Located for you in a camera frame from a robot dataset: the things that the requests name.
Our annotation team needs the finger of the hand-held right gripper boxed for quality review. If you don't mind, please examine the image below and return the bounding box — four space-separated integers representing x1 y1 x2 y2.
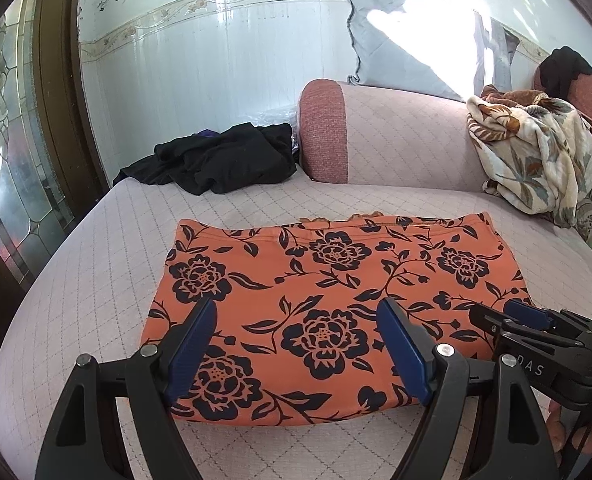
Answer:
505 299 592 342
468 304 510 341

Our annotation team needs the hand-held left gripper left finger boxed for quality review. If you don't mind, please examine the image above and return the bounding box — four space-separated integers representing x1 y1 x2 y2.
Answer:
34 297 219 480

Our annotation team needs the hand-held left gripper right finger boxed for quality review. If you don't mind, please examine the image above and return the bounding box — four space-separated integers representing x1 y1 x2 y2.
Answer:
377 297 560 480

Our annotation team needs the orange floral long-sleeved shirt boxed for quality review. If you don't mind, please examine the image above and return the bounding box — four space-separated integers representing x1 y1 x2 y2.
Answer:
143 212 534 428

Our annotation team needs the pile of black clothes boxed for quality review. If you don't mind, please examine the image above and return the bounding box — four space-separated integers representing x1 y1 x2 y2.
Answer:
113 122 297 196

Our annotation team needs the person's right hand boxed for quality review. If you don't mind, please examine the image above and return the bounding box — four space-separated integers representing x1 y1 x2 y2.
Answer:
546 403 592 480

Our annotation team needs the pink quilted sofa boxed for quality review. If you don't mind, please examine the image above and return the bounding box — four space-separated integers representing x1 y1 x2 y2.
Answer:
0 67 592 480

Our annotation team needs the cream floral blanket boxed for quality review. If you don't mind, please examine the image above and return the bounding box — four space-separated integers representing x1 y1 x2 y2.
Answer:
466 94 592 228

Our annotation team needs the pink sofa armrest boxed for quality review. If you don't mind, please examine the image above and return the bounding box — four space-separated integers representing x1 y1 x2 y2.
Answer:
298 78 492 193

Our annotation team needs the brown patterned cloth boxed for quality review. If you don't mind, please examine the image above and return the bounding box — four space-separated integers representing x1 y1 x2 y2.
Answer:
481 85 549 111

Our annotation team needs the clear plastic bag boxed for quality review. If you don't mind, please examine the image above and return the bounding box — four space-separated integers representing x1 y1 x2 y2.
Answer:
248 107 301 161

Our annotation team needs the black garment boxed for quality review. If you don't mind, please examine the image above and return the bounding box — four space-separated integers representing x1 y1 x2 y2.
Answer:
541 46 592 98

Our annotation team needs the leaded glass door panel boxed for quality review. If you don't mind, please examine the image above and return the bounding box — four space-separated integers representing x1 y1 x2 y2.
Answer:
0 10 74 256

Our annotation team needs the grey pillow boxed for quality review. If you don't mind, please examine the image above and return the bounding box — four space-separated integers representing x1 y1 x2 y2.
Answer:
339 0 521 103

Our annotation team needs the dark wooden door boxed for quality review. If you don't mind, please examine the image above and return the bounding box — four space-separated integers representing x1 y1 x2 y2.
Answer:
0 0 114 311

